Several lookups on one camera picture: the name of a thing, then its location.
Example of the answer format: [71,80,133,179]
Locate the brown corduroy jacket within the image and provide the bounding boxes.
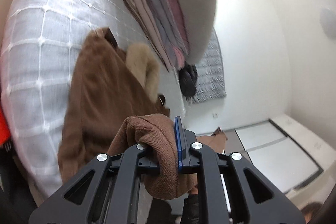
[57,27,229,201]

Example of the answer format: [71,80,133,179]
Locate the smiling person's head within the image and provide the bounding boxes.
[301,202,322,223]

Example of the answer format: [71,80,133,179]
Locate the black trousers of operator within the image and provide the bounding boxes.
[1,141,37,223]

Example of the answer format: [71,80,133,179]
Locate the grey quilted mat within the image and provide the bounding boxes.
[192,29,227,104]

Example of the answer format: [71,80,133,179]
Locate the black garment on bed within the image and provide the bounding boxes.
[178,63,198,100]

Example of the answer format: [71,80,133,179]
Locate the grey white-gridded bed cover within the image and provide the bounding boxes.
[1,0,185,198]

